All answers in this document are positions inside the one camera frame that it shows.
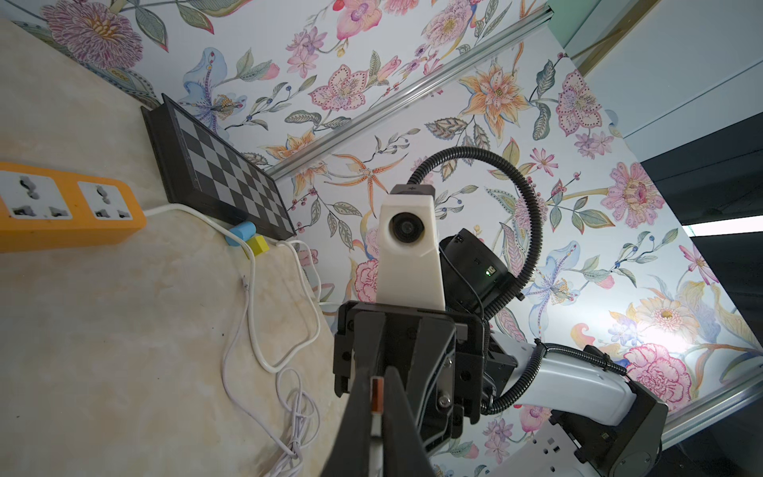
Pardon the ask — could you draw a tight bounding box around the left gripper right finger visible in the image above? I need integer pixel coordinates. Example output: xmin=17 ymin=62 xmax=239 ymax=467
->
xmin=383 ymin=367 xmax=435 ymax=477

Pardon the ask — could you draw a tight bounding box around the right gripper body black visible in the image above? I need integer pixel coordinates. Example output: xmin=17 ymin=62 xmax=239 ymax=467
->
xmin=333 ymin=301 xmax=492 ymax=456

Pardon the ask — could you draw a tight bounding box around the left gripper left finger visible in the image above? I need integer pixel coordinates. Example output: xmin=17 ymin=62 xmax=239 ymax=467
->
xmin=322 ymin=310 xmax=385 ymax=476

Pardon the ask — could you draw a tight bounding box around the white usb charging cable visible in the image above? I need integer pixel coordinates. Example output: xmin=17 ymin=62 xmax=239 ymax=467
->
xmin=219 ymin=273 xmax=323 ymax=477

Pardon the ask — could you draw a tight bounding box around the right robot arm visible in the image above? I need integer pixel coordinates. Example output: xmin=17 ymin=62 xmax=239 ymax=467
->
xmin=323 ymin=146 xmax=668 ymax=476

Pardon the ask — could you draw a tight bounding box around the yellow cube block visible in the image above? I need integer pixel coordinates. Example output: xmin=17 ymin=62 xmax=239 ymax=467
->
xmin=246 ymin=235 xmax=270 ymax=256

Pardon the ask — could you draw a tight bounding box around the blue cylinder block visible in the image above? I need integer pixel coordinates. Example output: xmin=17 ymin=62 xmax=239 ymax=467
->
xmin=229 ymin=222 xmax=256 ymax=242

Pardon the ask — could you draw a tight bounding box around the black white checkerboard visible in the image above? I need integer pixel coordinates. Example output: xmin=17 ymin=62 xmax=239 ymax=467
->
xmin=141 ymin=95 xmax=296 ymax=240

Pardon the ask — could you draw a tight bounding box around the orange power strip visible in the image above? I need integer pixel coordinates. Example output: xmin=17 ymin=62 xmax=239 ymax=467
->
xmin=1 ymin=162 xmax=147 ymax=254

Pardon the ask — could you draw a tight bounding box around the white power strip cord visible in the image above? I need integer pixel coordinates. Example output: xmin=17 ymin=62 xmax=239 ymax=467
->
xmin=142 ymin=203 xmax=335 ymax=375

